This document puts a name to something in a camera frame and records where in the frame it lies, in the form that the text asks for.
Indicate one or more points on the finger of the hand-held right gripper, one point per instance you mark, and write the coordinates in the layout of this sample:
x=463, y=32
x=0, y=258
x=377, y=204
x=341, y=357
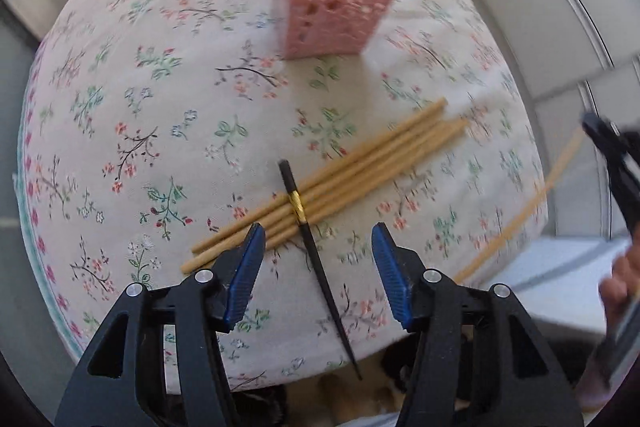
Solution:
x=622, y=167

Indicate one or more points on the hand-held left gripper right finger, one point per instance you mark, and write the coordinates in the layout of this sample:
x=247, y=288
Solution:
x=392, y=272

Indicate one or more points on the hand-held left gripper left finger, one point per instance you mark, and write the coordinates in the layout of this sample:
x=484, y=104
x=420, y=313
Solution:
x=245, y=272

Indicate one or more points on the black chopstick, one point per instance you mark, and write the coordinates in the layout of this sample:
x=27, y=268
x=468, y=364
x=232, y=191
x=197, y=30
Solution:
x=297, y=202

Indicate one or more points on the bunch of wooden chopsticks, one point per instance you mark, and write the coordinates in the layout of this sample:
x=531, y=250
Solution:
x=350, y=167

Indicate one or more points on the wooden chopstick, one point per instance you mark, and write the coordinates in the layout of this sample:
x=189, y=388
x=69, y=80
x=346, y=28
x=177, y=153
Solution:
x=505, y=232

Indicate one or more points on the person's right hand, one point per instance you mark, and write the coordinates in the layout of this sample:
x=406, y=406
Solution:
x=622, y=282

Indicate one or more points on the row of white cabinet fronts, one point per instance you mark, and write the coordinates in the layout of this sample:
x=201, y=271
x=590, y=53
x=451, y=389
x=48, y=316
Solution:
x=575, y=7

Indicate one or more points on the floral tablecloth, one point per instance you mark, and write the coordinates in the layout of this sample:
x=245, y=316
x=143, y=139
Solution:
x=150, y=107

